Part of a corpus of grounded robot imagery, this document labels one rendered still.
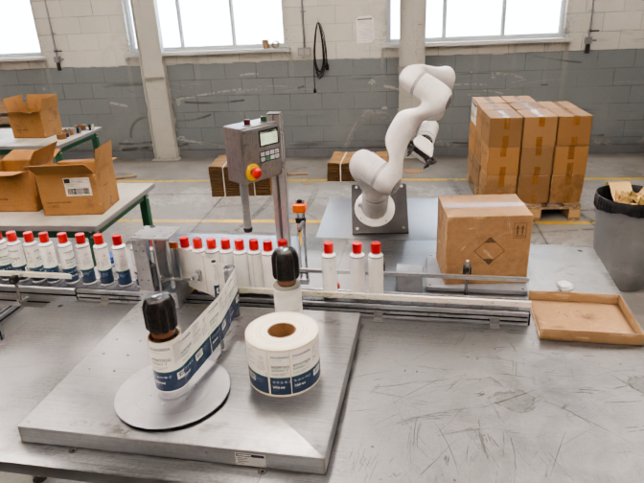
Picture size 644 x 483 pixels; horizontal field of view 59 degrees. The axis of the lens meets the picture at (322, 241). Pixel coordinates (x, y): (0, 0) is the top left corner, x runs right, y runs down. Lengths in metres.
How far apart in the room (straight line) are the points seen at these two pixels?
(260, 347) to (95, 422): 0.46
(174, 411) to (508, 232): 1.28
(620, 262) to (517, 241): 2.05
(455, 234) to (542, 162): 3.19
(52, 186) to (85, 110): 4.85
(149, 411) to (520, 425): 0.95
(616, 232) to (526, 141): 1.41
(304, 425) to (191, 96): 6.53
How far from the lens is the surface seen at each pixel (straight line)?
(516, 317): 2.01
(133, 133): 8.12
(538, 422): 1.63
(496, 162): 5.15
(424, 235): 2.68
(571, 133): 5.24
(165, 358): 1.55
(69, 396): 1.76
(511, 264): 2.20
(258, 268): 2.04
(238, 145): 1.93
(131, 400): 1.65
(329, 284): 1.99
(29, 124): 6.07
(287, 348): 1.50
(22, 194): 3.76
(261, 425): 1.50
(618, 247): 4.13
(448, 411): 1.61
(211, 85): 7.61
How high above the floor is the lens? 1.84
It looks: 23 degrees down
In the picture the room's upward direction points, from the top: 3 degrees counter-clockwise
